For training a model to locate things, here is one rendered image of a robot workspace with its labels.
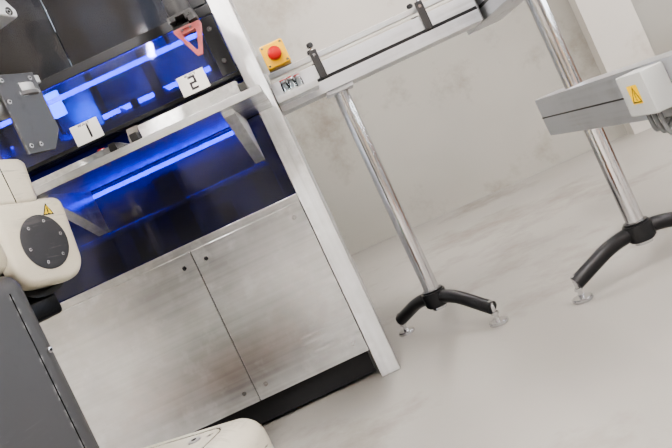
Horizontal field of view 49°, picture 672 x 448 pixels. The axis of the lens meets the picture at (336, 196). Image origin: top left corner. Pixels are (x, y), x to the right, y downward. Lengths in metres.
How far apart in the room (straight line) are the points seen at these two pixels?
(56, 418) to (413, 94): 4.24
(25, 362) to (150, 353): 1.16
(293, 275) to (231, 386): 0.38
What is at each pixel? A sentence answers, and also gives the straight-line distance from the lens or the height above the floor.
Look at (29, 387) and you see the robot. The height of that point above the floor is 0.53.
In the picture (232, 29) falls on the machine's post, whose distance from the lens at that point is 2.21.
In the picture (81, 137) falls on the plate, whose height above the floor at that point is 1.01.
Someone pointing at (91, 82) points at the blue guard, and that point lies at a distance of 2.27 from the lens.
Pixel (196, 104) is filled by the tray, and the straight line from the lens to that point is 1.82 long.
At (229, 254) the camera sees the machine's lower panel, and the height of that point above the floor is 0.52.
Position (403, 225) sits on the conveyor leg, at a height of 0.37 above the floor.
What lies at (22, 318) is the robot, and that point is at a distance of 1.16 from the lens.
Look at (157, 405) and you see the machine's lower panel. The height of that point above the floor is 0.21.
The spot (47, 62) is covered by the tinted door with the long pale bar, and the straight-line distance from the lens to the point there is 2.33.
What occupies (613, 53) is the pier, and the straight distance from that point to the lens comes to 5.04.
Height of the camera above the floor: 0.63
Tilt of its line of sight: 2 degrees down
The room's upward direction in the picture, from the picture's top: 25 degrees counter-clockwise
